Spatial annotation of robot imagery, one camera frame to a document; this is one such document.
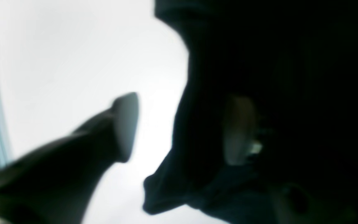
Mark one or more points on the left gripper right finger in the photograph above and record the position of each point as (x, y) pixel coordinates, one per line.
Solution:
(240, 125)

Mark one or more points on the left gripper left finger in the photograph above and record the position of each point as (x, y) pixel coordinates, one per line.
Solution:
(54, 183)

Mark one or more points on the black T-shirt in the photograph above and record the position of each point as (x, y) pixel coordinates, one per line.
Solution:
(297, 60)

